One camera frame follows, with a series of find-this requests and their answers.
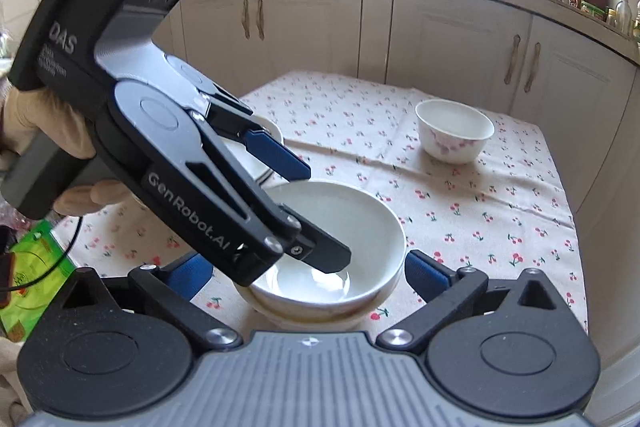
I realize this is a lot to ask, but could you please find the cherry-print tablecloth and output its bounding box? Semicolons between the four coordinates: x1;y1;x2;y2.
52;69;588;338

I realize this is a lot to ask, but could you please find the black cable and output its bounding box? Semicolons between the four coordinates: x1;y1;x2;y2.
0;217;85;294

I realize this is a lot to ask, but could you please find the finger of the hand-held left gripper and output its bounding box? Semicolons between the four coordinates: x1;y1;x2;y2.
190;109;352;274
199;81;312;184

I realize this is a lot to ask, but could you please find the large white flower-print bowl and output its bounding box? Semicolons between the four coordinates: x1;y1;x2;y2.
248;181;407;314

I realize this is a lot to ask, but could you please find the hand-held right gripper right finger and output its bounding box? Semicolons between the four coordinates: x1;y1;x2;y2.
376;249;576;354

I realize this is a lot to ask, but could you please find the clear bottle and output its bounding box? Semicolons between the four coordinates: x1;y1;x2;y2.
615;0;634;36

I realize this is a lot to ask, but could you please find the small white flower-print bowl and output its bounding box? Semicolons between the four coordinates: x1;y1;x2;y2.
415;99;495;164

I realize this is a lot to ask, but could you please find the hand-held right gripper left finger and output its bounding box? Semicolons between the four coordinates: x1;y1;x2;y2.
47;252;243;353

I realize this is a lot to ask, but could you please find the small white fruit-print plate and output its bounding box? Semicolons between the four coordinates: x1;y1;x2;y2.
227;116;284;154

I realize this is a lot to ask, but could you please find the green packet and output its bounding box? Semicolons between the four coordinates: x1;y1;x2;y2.
0;219;78;343

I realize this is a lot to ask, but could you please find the person's left hand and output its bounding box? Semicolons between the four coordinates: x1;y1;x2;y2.
0;83;135;217

